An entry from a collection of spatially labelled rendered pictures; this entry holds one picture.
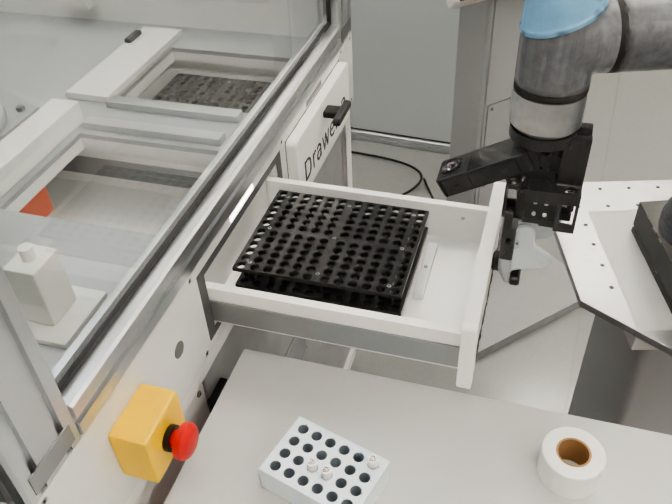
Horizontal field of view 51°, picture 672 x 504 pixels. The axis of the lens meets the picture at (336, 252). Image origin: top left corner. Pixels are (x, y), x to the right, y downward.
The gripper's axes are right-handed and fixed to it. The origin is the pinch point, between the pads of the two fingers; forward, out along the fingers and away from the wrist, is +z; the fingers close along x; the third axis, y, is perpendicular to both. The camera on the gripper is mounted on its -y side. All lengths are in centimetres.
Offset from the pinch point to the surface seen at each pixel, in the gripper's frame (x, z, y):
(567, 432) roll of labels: -16.0, 10.4, 10.3
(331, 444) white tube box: -23.7, 11.9, -15.9
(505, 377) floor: 59, 90, 4
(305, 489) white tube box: -30.8, 10.7, -16.7
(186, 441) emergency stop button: -33.9, 1.6, -27.9
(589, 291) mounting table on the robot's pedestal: 13.2, 14.4, 12.6
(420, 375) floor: 54, 90, -18
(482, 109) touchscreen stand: 91, 29, -12
